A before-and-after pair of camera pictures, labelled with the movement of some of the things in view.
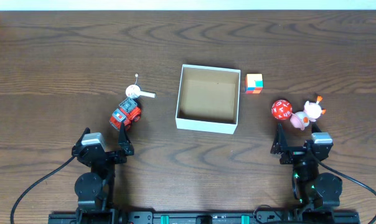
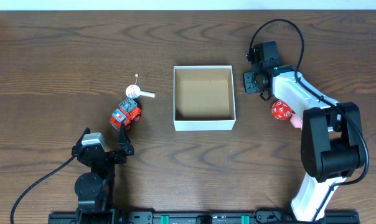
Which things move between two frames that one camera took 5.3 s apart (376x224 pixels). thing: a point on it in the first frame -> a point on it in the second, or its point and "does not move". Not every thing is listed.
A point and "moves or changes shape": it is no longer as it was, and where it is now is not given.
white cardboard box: x=208 y=99 moves or changes shape
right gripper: x=279 y=147 -> x=248 y=85
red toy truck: x=127 y=112 does not move
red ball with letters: x=281 y=109 does not move
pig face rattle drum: x=134 y=91 does not move
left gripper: x=108 y=155 does not move
